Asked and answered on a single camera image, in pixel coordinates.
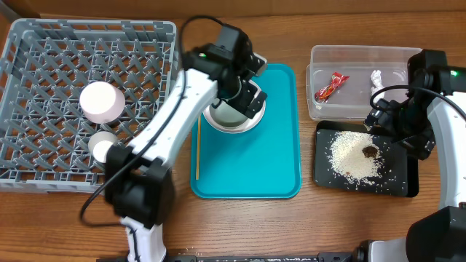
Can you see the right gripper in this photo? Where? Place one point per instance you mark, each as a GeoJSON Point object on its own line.
{"type": "Point", "coordinates": [386, 118]}

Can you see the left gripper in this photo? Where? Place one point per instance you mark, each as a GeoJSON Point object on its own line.
{"type": "Point", "coordinates": [245, 101]}

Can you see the large white plate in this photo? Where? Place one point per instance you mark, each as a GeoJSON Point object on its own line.
{"type": "Point", "coordinates": [233, 127]}

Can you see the grey bowl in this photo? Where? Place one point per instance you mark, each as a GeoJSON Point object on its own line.
{"type": "Point", "coordinates": [226, 116]}

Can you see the white tissue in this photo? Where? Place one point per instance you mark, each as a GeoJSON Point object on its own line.
{"type": "Point", "coordinates": [376, 79]}

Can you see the rice pile with food scrap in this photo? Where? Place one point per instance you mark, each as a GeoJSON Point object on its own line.
{"type": "Point", "coordinates": [355, 157]}

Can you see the red snack wrapper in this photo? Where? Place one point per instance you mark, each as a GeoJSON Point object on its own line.
{"type": "Point", "coordinates": [337, 80]}

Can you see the small pink plate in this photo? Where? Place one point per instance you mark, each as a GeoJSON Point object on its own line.
{"type": "Point", "coordinates": [101, 102]}

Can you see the white paper cup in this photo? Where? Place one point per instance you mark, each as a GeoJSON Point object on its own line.
{"type": "Point", "coordinates": [100, 143]}

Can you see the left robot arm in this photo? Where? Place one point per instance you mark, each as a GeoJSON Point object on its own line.
{"type": "Point", "coordinates": [138, 180]}

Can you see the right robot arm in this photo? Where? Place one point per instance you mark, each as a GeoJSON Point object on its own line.
{"type": "Point", "coordinates": [432, 116]}

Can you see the grey dishwasher rack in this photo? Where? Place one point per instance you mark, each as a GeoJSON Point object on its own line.
{"type": "Point", "coordinates": [45, 65]}

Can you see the black tray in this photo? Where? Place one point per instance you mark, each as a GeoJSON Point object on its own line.
{"type": "Point", "coordinates": [399, 172]}

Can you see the wooden chopstick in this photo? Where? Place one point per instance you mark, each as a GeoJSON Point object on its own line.
{"type": "Point", "coordinates": [199, 126]}

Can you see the teal serving tray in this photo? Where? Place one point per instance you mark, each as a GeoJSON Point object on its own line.
{"type": "Point", "coordinates": [262, 163]}

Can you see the clear plastic bin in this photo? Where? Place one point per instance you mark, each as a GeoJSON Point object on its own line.
{"type": "Point", "coordinates": [358, 62]}

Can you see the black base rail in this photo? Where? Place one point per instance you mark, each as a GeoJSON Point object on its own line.
{"type": "Point", "coordinates": [255, 258]}

